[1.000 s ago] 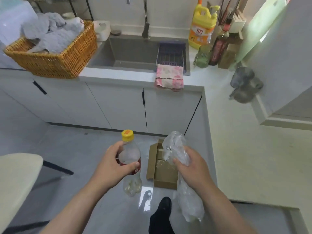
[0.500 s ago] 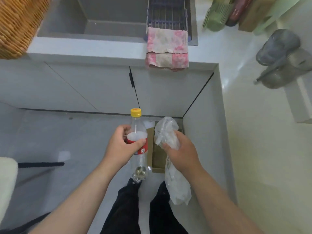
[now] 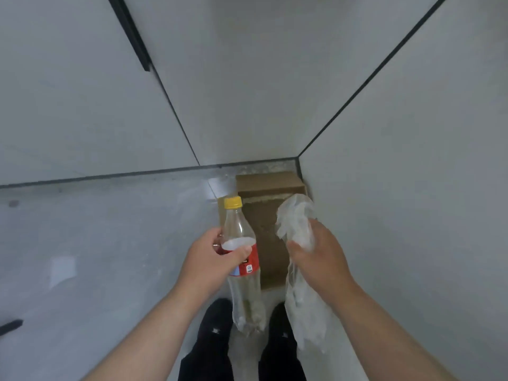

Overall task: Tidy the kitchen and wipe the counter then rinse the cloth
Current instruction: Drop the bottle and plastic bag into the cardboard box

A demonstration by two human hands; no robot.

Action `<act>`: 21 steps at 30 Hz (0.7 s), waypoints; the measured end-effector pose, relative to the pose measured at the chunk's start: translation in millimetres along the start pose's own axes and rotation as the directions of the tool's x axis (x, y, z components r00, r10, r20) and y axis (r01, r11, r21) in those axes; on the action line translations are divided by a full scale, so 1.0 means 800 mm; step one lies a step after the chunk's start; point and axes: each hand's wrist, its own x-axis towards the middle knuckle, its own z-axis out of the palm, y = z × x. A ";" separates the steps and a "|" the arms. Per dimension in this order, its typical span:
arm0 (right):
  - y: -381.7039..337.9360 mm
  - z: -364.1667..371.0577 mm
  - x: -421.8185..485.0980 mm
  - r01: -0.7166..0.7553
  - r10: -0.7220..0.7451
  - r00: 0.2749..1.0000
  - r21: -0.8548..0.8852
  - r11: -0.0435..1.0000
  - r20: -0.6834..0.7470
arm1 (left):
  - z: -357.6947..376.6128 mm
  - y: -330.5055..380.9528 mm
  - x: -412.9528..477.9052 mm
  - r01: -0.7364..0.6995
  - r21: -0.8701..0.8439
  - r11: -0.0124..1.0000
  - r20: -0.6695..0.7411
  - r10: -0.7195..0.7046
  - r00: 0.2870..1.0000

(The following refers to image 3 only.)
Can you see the person's left hand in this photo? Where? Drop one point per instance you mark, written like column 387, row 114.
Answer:
column 206, row 265

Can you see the person's right hand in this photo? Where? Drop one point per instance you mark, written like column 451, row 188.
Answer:
column 325, row 269

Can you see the yellow cap red label bottle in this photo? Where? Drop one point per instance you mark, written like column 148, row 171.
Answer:
column 250, row 265

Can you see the small clear plastic bag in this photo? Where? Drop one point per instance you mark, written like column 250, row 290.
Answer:
column 305, row 313

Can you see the person's right forearm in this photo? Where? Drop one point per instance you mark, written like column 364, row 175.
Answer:
column 389, row 345

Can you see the person's left forearm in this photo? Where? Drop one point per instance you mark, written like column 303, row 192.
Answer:
column 151, row 341

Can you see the person's black left shoe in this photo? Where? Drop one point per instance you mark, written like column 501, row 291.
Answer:
column 214, row 325

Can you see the person's black shoe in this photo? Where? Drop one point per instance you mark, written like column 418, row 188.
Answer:
column 214, row 325
column 281, row 329

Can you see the person's black right shoe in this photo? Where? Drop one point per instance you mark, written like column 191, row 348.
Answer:
column 281, row 329

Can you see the person's dark trousers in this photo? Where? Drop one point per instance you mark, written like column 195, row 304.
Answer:
column 206, row 369

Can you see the large open cardboard box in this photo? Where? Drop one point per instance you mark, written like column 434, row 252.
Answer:
column 270, row 226

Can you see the cream chair black legs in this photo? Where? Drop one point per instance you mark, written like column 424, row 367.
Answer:
column 12, row 327

